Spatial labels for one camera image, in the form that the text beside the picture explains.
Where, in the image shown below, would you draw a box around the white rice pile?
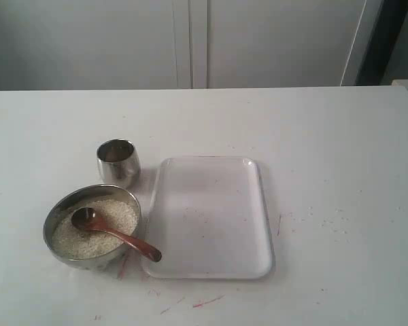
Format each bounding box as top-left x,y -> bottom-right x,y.
52,199 -> 139,259

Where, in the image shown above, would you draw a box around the steel bowl with rice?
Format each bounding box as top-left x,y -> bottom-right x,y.
43,184 -> 141,270

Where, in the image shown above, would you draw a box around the small steel cup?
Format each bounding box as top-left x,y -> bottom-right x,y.
97,139 -> 141,188

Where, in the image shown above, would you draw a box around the brown wooden spoon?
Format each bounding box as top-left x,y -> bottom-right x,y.
71,207 -> 163,262

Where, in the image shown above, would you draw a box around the white cabinet doors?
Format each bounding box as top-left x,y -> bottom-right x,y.
0,1 -> 382,90

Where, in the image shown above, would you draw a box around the white plastic tray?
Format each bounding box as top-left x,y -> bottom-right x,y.
141,156 -> 273,280

